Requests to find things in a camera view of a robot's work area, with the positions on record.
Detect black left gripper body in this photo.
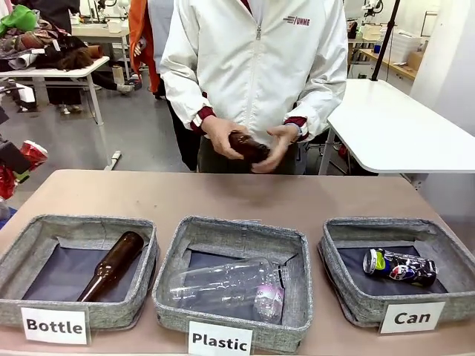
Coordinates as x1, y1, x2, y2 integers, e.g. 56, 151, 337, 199
0, 139, 31, 175

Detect brown glass bottle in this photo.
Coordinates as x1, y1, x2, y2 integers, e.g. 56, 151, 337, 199
76, 231, 145, 303
227, 131, 272, 165

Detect clear plastic bottle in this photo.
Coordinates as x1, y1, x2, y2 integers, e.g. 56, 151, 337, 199
168, 257, 285, 316

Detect plastic bottle pink label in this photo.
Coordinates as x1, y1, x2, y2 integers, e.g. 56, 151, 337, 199
252, 276, 287, 324

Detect dark blue soda can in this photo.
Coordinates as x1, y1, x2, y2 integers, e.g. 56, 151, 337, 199
362, 248, 439, 288

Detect person's right forearm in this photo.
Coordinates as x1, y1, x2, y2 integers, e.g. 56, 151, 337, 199
158, 55, 217, 131

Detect person's left forearm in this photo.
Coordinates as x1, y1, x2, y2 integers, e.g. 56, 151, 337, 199
283, 66, 349, 143

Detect grey fabric basket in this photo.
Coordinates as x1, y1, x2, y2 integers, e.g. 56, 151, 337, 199
0, 214, 160, 332
151, 216, 312, 355
318, 217, 475, 328

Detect white Can label card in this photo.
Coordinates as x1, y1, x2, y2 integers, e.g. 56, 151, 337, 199
379, 301, 446, 334

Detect person's right hand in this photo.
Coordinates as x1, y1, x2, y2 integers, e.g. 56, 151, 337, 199
200, 114, 249, 162

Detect person's left hand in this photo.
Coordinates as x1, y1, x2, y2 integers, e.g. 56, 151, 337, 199
252, 124, 301, 174

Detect red foil wrapper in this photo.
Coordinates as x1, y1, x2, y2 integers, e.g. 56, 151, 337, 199
0, 139, 50, 201

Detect white table with clothes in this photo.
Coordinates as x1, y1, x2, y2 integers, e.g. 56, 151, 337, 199
0, 55, 122, 171

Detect pile of dark clothes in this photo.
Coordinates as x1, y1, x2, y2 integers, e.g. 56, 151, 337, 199
0, 9, 94, 72

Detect green cloth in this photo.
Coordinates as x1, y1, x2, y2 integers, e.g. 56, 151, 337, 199
0, 4, 37, 36

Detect white Bottle label card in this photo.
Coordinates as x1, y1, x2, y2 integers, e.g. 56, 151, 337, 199
20, 306, 90, 346

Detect orange jacket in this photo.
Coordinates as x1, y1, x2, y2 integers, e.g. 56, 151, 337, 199
128, 0, 161, 94

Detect dark trousers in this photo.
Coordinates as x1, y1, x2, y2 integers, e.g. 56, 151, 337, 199
196, 133, 298, 176

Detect white Plastic label card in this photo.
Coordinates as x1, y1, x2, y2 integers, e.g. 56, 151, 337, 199
188, 320, 254, 356

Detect person in white jacket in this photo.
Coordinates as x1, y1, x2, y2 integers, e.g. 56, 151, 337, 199
158, 0, 349, 145

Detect large white table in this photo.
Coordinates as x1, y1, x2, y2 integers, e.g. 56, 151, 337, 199
318, 78, 475, 175

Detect wooden workbench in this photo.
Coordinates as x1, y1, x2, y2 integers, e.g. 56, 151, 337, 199
358, 47, 417, 81

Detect black tripod pole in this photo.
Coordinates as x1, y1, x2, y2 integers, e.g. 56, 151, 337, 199
370, 0, 402, 82

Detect stack of white boxes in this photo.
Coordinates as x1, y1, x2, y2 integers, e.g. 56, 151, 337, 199
390, 28, 430, 57

